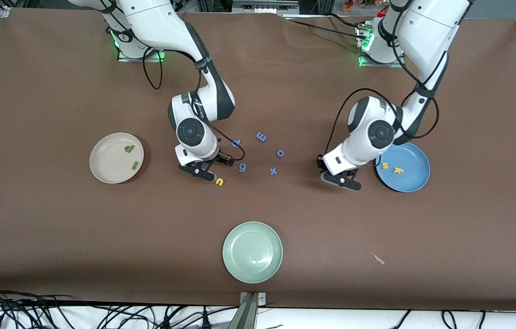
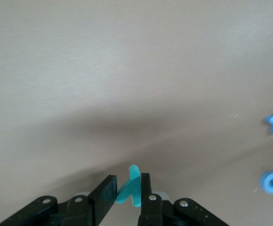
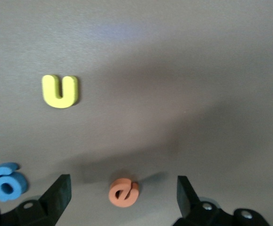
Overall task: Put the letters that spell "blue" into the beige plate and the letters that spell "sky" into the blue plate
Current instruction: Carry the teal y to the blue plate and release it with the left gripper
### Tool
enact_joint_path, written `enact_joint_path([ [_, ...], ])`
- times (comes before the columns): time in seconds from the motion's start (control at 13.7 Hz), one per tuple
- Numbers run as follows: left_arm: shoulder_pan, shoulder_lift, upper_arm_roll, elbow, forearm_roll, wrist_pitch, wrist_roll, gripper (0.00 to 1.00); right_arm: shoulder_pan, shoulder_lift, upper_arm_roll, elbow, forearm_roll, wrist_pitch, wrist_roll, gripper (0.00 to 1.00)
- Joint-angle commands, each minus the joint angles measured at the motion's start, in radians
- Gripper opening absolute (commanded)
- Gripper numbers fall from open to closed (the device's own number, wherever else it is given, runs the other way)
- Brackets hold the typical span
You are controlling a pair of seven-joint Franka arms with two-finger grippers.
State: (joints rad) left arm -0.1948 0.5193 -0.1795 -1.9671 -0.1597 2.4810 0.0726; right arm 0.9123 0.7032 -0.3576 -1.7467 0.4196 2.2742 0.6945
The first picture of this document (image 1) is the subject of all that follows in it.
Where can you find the yellow letter k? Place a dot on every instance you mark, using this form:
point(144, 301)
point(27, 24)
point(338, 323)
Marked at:
point(397, 171)

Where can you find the blue letter m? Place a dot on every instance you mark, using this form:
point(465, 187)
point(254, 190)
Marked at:
point(261, 136)

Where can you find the blue round plate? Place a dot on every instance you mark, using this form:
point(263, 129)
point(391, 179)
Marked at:
point(411, 180)

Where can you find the grey metal camera mount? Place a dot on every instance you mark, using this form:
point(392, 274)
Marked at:
point(252, 310)

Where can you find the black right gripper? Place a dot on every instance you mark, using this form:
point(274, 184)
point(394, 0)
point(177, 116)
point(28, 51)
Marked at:
point(219, 158)

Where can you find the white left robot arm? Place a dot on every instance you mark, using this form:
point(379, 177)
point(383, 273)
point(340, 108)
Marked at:
point(427, 27)

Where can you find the beige round plate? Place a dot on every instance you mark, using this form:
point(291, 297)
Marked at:
point(111, 160)

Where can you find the green letter p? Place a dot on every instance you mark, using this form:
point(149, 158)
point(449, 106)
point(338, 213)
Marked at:
point(126, 149)

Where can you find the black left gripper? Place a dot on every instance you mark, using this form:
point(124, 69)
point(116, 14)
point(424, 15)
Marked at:
point(321, 162)

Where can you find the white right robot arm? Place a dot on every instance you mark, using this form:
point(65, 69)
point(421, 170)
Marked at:
point(162, 23)

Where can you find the small grey paper scrap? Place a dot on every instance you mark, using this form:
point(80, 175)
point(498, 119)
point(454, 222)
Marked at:
point(378, 259)

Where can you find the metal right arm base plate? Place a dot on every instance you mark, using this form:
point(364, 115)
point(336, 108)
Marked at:
point(141, 59)

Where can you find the blue letter g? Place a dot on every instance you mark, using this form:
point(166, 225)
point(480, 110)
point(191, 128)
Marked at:
point(244, 167)

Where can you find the grey metal box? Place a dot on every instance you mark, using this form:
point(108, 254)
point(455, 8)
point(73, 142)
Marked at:
point(264, 7)

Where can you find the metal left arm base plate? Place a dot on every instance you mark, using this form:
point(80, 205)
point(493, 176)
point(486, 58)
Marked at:
point(376, 65)

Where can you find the aluminium frame corner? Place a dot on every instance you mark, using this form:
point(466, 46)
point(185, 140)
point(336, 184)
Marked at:
point(2, 9)

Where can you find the pale green round plate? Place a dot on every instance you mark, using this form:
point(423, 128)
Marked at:
point(252, 252)

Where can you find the blue letter p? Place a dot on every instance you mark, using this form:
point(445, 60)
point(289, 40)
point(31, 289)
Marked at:
point(238, 142)

